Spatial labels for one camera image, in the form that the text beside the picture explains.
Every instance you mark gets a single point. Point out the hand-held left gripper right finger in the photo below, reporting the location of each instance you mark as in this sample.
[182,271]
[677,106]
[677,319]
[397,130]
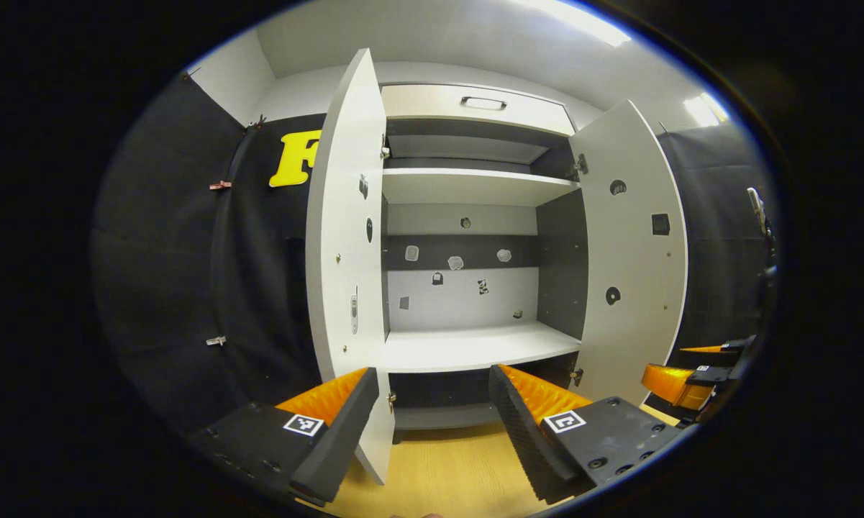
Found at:
[525,439]

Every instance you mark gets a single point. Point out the white cabinet door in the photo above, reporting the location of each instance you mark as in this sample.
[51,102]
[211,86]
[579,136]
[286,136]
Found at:
[633,324]
[342,252]

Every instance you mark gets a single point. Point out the white cabinet top drawer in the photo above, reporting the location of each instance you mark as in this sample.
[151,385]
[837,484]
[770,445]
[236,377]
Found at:
[417,104]

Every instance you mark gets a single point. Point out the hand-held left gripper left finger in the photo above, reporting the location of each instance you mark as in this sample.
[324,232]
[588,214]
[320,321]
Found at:
[338,446]

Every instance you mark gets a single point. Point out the red clip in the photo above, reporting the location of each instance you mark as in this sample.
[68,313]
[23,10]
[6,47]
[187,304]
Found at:
[220,185]

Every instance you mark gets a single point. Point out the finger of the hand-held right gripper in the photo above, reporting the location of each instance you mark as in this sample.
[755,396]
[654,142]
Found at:
[669,385]
[734,347]

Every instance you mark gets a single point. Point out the long ceiling light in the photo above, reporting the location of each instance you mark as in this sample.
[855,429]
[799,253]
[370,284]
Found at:
[583,20]

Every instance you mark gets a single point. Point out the dark clip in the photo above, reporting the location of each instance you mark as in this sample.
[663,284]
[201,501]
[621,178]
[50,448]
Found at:
[257,124]

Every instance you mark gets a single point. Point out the white double-door shoe cabinet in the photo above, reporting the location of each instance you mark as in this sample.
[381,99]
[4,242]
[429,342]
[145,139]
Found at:
[460,298]

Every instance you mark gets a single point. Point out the white clip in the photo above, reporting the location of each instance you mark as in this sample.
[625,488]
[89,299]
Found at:
[216,341]

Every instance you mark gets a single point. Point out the metal door hinge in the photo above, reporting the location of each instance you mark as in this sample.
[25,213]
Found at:
[581,165]

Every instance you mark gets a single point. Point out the white cabinet bottom shelf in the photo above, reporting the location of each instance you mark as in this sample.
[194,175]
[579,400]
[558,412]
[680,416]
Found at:
[439,416]

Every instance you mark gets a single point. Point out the black backdrop cloth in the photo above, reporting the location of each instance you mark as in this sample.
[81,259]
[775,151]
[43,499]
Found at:
[712,237]
[165,273]

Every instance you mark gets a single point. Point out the short ceiling light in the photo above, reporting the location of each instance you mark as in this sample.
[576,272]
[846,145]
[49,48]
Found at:
[705,109]

